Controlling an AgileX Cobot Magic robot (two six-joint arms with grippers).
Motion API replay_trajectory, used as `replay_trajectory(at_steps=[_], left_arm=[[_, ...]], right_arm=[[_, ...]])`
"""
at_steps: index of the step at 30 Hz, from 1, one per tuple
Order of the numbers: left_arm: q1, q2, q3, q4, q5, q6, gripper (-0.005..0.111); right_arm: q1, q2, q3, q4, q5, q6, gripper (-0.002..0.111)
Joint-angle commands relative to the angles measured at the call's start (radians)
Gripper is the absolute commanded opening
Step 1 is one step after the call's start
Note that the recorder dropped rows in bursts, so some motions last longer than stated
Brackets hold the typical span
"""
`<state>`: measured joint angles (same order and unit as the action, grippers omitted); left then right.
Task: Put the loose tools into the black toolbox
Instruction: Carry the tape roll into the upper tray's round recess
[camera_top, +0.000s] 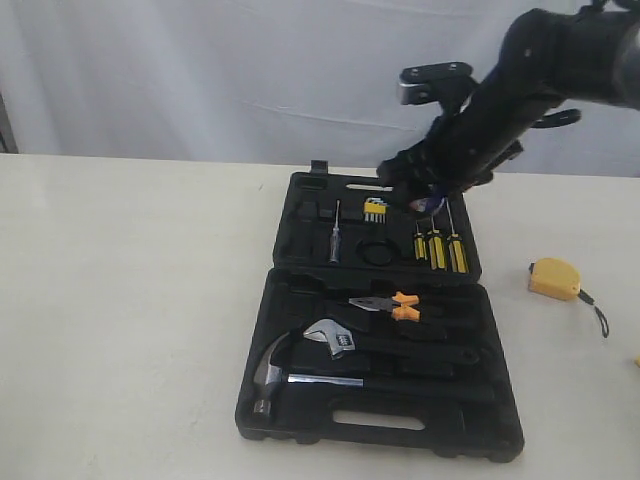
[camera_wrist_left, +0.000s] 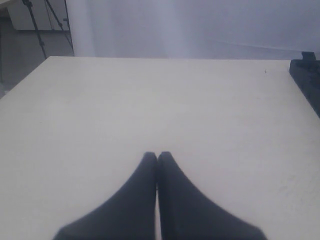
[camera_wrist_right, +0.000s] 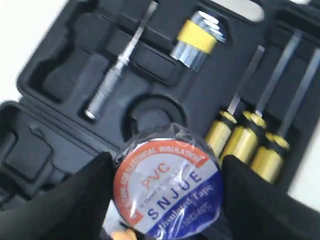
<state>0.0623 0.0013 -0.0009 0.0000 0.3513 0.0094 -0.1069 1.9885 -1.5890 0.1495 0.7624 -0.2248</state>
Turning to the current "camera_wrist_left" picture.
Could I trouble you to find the black plastic tool case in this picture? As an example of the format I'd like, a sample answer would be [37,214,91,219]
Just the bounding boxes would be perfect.
[289,51,320,117]

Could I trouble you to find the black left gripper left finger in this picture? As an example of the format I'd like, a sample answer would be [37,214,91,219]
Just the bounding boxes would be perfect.
[54,152,157,240]

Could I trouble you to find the black tripod stand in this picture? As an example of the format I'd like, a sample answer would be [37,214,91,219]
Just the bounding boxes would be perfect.
[21,0,74,60]

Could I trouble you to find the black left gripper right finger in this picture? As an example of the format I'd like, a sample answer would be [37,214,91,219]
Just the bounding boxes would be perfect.
[157,151,266,240]

